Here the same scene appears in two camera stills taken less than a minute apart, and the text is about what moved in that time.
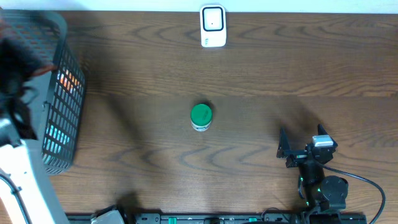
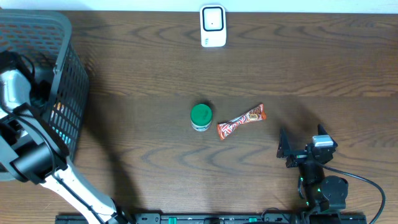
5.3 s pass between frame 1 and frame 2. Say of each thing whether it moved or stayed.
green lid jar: stayed
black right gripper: stayed
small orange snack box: moved
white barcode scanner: stayed
